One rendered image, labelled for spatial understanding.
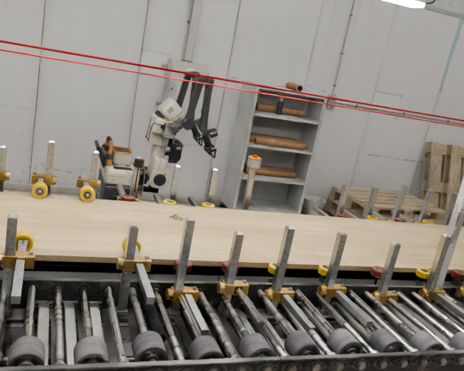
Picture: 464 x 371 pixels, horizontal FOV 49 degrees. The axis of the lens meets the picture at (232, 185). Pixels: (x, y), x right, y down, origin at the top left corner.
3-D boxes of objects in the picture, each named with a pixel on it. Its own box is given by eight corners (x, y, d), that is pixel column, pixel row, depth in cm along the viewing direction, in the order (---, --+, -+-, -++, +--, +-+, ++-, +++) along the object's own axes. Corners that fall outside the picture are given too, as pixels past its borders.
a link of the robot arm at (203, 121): (204, 76, 402) (208, 78, 392) (211, 78, 404) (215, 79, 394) (197, 130, 413) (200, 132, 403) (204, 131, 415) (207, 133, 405)
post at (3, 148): (-6, 224, 295) (0, 144, 283) (1, 224, 296) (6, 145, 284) (-7, 227, 292) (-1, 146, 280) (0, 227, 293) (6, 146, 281)
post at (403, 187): (384, 241, 392) (401, 182, 380) (388, 241, 394) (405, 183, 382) (387, 244, 389) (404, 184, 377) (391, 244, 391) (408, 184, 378)
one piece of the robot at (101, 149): (105, 175, 400) (96, 149, 391) (102, 163, 432) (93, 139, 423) (119, 171, 402) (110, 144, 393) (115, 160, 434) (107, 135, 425)
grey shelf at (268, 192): (219, 205, 629) (242, 80, 590) (283, 210, 661) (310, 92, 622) (230, 218, 589) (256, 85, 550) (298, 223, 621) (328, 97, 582)
